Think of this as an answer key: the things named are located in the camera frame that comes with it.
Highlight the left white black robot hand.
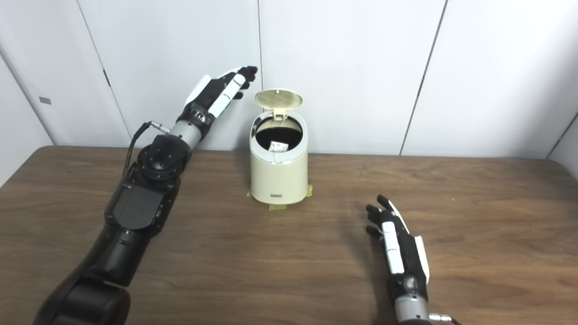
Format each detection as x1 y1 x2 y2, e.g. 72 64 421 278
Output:
176 66 258 136

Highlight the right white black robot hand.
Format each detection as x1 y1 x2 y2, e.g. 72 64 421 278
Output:
366 195 429 303

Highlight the cream round bin lid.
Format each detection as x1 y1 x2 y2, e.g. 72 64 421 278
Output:
255 88 303 121

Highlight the cream-colored bin body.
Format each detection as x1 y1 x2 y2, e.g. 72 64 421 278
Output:
249 111 309 204

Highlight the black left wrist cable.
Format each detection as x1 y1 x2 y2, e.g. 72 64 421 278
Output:
123 121 171 181

